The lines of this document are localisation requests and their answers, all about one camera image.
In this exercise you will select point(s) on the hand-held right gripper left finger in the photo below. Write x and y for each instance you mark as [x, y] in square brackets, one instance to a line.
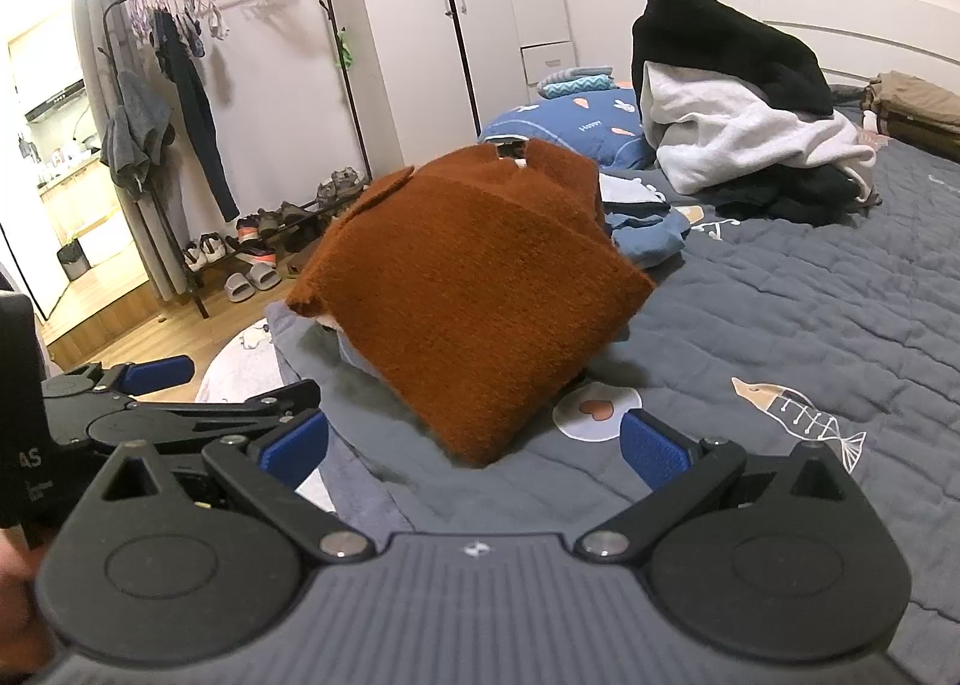
[292, 446]

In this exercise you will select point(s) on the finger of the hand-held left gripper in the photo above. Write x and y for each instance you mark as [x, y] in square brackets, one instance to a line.
[157, 373]
[187, 416]

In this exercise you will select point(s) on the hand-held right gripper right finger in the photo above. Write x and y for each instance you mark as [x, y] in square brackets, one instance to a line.
[654, 451]

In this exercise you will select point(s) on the black clothes rack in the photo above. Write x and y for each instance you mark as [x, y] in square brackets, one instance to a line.
[351, 100]

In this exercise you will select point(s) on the person's left hand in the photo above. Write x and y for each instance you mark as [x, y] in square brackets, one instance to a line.
[15, 587]

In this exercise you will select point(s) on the black trash bin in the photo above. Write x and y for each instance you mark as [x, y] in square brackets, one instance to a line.
[73, 261]

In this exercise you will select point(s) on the grey printed quilt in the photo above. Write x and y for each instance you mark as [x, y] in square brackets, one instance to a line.
[750, 325]

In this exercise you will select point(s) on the row of shoes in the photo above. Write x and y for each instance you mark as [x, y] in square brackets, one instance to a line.
[262, 227]

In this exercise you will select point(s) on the blue denim garment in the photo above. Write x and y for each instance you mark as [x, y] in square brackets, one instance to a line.
[652, 235]

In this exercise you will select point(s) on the grey hanging garment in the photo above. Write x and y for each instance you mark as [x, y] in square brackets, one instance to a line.
[139, 130]

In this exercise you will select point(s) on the dark hanging pants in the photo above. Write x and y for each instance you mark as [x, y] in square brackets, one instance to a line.
[196, 107]

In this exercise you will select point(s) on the dark crumpled garment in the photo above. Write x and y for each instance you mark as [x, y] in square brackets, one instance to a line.
[795, 193]

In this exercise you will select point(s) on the white grey hoodie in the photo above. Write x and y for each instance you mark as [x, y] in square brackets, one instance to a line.
[735, 137]

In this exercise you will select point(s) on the blue carrot print quilt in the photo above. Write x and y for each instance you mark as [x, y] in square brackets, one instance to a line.
[570, 130]

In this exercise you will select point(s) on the purple clip hanger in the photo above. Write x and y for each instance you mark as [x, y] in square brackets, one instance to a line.
[176, 9]

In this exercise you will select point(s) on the green hanging item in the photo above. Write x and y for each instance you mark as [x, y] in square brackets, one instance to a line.
[343, 48]

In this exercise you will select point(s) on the teal zigzag folded cloth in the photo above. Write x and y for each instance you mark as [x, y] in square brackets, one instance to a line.
[577, 81]

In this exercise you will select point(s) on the black garment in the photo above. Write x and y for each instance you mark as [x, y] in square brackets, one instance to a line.
[720, 47]

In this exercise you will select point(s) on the white wardrobe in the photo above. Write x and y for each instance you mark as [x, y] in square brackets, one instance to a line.
[420, 39]

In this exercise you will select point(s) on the khaki folded garment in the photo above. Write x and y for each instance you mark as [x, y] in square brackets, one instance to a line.
[915, 107]

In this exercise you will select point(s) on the white bed headboard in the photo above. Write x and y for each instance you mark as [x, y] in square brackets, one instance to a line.
[862, 17]

